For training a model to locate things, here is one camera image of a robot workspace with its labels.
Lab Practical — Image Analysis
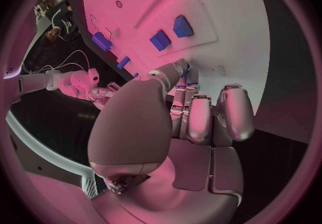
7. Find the white task board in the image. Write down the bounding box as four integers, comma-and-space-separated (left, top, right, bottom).
64, 0, 272, 116

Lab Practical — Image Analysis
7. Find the person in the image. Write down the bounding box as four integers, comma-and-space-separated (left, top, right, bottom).
44, 0, 82, 44

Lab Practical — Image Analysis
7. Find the blue short cylinder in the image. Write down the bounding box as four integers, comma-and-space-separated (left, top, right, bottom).
116, 56, 131, 69

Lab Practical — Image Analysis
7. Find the white cable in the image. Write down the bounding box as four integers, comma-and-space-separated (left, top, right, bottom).
21, 62, 81, 74
57, 49, 91, 70

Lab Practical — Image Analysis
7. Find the blue long cylinder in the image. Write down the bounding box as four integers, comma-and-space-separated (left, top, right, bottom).
91, 31, 113, 52

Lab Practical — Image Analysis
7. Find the blue block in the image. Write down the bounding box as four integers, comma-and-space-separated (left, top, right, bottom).
149, 29, 173, 52
172, 15, 195, 39

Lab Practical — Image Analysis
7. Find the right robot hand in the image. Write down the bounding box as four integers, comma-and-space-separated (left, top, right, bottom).
87, 81, 123, 110

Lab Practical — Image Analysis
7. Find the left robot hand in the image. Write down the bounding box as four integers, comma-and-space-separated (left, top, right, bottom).
87, 58, 256, 224

